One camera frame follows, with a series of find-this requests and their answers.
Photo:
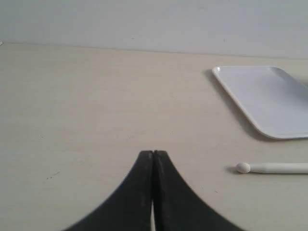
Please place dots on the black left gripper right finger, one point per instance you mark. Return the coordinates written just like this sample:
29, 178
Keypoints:
176, 205

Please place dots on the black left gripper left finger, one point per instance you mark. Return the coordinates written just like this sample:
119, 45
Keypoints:
128, 208

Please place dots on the white drumstick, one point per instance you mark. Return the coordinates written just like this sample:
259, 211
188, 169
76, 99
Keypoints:
273, 168

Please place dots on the white plastic tray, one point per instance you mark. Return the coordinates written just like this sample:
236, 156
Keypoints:
273, 101

